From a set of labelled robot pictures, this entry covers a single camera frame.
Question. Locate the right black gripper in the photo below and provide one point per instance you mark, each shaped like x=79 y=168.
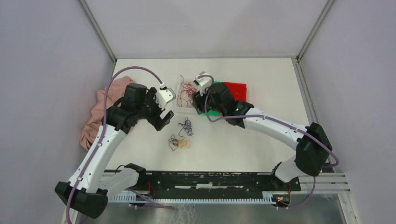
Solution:
x=197 y=100

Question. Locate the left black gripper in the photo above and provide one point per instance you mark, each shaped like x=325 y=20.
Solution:
x=150 y=98

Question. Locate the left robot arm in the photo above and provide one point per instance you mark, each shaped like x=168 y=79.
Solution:
x=85 y=192

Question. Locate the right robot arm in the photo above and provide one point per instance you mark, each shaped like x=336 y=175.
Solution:
x=310 y=143

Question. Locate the green plastic bin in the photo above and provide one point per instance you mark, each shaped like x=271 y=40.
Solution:
x=210 y=111

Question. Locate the clear plastic bin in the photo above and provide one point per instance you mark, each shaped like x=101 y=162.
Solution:
x=183 y=103

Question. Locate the red plastic bin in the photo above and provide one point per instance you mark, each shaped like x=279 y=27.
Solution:
x=238 y=90

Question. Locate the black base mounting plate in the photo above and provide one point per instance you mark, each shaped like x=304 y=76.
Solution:
x=212 y=185

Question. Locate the pink cloth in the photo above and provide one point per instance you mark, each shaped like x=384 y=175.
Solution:
x=91 y=128

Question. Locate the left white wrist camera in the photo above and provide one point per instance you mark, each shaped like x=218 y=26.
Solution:
x=164 y=97

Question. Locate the white slotted cable duct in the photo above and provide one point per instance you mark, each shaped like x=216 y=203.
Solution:
x=129 y=197

